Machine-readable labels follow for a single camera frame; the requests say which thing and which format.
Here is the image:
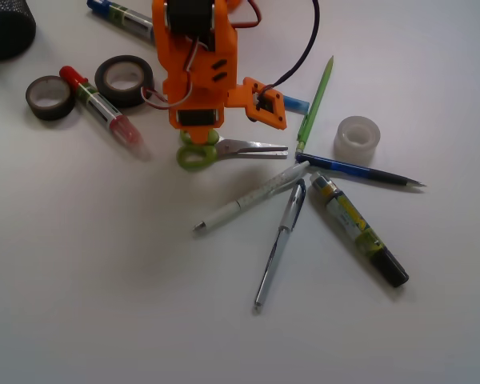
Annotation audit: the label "green mechanical pencil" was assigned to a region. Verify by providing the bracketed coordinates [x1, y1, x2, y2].
[295, 56, 334, 155]

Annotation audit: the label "white dotted pen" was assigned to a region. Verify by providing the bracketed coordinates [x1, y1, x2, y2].
[193, 161, 310, 234]

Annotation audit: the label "small black tape roll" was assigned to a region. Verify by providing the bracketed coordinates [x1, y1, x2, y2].
[26, 76, 75, 121]

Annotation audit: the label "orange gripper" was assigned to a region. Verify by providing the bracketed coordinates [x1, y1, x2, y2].
[151, 1, 238, 145]

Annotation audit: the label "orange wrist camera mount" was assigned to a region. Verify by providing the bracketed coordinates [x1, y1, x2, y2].
[225, 78, 287, 130]

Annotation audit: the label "dark blue pen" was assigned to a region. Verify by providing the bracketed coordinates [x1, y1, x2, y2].
[295, 153, 426, 187]

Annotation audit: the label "large black tape roll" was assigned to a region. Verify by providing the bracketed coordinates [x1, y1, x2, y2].
[94, 55, 154, 108]

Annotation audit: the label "silver pen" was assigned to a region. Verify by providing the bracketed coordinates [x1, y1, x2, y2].
[253, 178, 306, 314]

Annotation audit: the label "blue marker with clear cap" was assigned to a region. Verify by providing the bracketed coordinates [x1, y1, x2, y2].
[86, 0, 154, 42]

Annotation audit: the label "red marker with clear cap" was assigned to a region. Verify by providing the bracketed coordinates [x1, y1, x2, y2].
[59, 66, 150, 160]

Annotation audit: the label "black marker yellow label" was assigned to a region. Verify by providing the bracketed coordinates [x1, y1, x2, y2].
[310, 172, 409, 288]

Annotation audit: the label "black mesh pen holder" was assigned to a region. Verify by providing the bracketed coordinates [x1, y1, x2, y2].
[0, 0, 36, 61]

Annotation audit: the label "clear tape roll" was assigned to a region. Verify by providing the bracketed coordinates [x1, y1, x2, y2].
[334, 116, 381, 163]

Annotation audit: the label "green handled scissors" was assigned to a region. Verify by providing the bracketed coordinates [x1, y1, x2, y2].
[176, 130, 288, 171]

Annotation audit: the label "black cable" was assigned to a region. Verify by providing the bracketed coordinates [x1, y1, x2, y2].
[270, 0, 321, 91]

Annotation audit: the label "light blue capped pen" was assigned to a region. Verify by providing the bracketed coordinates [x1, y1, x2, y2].
[283, 96, 310, 115]

